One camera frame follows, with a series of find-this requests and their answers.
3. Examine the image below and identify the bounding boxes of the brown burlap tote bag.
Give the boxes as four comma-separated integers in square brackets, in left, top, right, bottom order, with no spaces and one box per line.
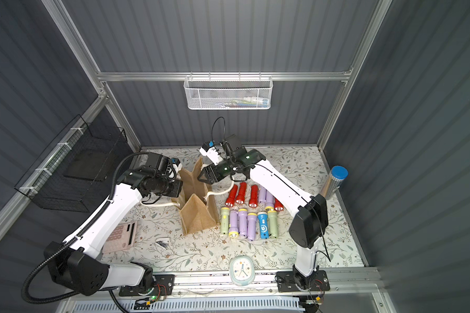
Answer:
[173,158,221,236]

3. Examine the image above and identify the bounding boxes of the red flashlight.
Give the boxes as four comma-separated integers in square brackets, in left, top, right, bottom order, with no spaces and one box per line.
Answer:
[274,199,284,212]
[225,184,238,207]
[235,182,248,205]
[249,185,259,208]

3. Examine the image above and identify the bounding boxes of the blue flashlight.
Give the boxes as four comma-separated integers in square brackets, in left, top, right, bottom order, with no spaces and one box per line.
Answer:
[257,211,270,239]

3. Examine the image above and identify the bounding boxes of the green flashlight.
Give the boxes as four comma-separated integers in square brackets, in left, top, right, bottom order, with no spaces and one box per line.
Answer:
[267,210,278,239]
[220,207,230,236]

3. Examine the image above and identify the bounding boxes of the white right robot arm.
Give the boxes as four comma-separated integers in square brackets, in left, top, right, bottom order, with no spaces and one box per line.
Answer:
[198,147,328,279]

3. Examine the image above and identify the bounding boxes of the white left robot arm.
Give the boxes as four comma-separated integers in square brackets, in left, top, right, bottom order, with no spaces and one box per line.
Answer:
[21,152,183,305]

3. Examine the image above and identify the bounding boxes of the purple flashlight upper row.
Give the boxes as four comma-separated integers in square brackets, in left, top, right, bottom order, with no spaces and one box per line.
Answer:
[258,186,266,206]

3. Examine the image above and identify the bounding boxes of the purple flashlight upper small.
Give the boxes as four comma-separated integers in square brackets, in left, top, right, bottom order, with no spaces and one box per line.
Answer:
[265,190,275,210]

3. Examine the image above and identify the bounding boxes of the markers in white basket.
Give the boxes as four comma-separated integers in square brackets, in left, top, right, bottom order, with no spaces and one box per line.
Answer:
[219,97,270,109]

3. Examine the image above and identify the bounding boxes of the steel bottle blue cap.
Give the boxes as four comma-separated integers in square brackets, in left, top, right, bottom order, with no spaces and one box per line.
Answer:
[320,166,349,200]

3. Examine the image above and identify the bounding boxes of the mint green alarm clock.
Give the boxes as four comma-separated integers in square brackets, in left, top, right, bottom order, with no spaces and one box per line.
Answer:
[229,256,255,286]

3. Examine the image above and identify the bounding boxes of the white vented strip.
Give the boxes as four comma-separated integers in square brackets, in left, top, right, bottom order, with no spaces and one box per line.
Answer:
[72,299,306,313]

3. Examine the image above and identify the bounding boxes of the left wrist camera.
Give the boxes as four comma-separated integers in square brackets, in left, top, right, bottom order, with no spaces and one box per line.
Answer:
[168,158,183,177]

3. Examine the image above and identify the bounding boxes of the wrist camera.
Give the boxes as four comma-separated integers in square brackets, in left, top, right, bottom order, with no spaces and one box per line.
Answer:
[168,158,183,177]
[199,140,223,165]

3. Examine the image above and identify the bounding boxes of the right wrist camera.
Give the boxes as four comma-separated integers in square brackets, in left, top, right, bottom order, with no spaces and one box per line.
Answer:
[199,140,223,165]

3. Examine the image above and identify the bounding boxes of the white wire mesh basket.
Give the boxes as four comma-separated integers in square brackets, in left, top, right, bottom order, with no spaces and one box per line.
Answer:
[184,76,274,110]

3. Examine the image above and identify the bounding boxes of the black wire basket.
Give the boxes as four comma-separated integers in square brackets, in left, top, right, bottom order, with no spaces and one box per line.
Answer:
[14,115,131,213]

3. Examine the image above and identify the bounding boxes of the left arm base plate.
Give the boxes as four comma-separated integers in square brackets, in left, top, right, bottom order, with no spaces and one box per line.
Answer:
[119,275,176,297]

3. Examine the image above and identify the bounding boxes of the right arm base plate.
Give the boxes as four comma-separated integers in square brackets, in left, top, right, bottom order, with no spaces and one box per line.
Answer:
[275,270,330,293]

